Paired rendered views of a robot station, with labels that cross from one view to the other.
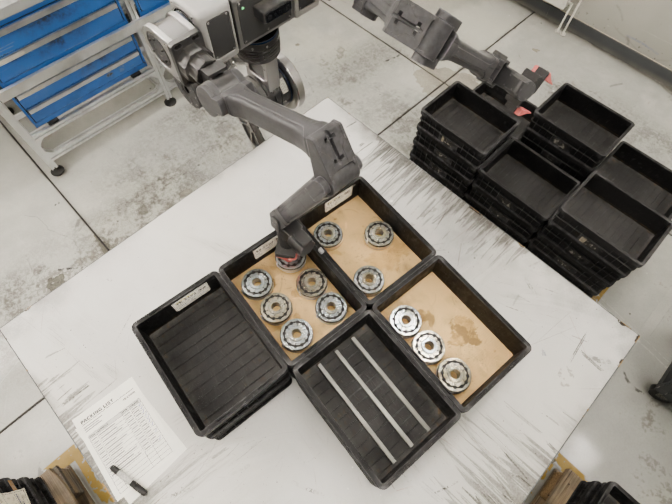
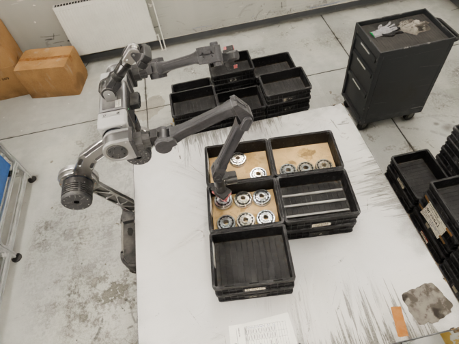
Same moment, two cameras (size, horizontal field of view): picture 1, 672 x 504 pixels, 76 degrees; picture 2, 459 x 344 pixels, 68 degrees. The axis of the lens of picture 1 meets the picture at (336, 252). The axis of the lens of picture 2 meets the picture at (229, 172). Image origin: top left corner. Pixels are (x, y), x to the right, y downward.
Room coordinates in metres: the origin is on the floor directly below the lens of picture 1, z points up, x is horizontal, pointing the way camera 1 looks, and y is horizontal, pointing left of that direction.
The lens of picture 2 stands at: (-0.15, 0.88, 2.55)
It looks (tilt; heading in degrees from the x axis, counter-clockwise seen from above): 53 degrees down; 314
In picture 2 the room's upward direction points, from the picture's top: 10 degrees counter-clockwise
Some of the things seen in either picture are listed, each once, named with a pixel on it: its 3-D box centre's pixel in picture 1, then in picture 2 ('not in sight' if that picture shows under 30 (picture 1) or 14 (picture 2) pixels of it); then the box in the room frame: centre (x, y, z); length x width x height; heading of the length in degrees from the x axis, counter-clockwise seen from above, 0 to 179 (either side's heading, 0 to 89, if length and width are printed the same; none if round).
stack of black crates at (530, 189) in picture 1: (516, 195); (241, 113); (1.30, -0.93, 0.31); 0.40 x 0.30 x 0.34; 47
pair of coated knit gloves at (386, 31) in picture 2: not in sight; (384, 29); (0.47, -1.85, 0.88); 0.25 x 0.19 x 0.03; 47
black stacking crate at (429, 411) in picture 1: (373, 394); (315, 200); (0.19, -0.13, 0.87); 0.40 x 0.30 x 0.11; 41
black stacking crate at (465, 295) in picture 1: (445, 332); (303, 158); (0.39, -0.35, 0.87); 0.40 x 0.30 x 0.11; 41
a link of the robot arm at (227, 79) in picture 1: (222, 88); (160, 139); (0.80, 0.29, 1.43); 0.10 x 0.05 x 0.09; 47
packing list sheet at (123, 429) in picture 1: (126, 437); (263, 343); (0.06, 0.63, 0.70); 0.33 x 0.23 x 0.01; 47
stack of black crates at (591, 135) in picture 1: (562, 147); (232, 82); (1.59, -1.20, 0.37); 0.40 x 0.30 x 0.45; 47
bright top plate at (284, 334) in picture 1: (296, 334); (266, 218); (0.37, 0.11, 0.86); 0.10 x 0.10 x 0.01
